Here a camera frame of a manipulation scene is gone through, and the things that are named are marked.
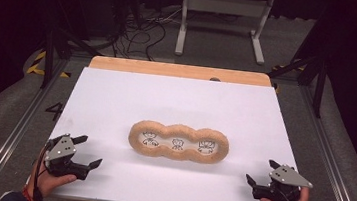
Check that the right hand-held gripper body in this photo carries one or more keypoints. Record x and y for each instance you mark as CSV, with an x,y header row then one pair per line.
x,y
287,177

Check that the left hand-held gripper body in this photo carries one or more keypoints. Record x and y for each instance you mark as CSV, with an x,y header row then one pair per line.
x,y
60,150

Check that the tan plush photo frame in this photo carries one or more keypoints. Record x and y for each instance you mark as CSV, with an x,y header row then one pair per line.
x,y
177,154

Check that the person's left hand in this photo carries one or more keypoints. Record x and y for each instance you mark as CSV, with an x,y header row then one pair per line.
x,y
45,182

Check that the yellow black floor tape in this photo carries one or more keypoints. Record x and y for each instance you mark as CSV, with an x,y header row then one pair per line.
x,y
38,62
287,67

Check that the black metal stand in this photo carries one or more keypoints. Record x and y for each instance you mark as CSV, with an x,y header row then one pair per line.
x,y
48,56
318,88

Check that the white table cover board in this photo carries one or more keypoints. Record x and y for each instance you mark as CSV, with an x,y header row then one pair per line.
x,y
173,100

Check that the aluminium floor rail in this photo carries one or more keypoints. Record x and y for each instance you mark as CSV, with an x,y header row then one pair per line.
x,y
19,130
333,167

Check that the white metal desk frame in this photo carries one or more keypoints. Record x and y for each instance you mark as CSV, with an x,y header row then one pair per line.
x,y
225,5

